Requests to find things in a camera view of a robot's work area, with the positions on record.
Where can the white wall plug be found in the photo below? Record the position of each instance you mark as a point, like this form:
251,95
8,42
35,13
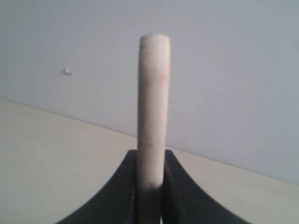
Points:
67,71

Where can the white paint brush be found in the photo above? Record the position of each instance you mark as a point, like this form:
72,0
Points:
153,92

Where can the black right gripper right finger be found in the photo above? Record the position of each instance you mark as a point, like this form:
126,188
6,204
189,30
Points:
184,202

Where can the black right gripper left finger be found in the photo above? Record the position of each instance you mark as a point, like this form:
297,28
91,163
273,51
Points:
115,202

